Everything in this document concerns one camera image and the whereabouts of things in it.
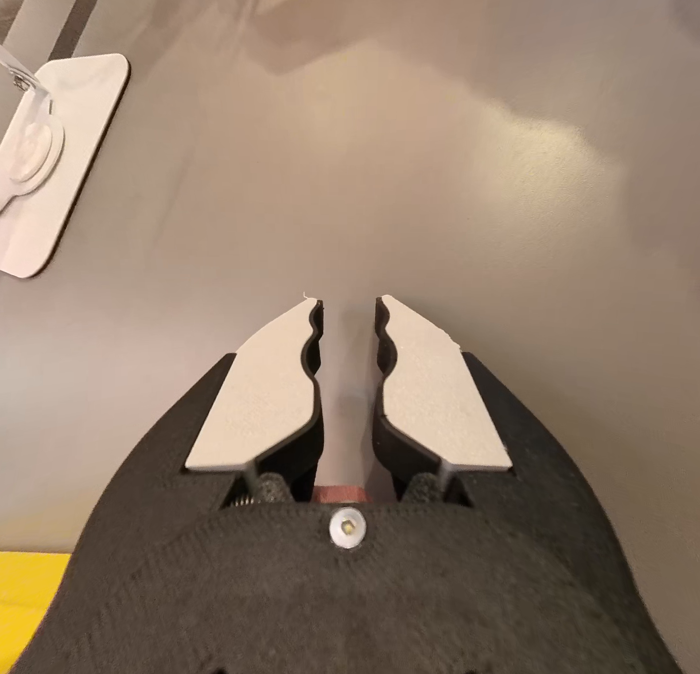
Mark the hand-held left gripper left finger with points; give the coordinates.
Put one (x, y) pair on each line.
(257, 406)

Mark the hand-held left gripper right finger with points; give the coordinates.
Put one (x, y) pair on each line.
(443, 406)

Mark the yellow plastic storage bin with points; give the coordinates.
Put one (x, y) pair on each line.
(30, 592)

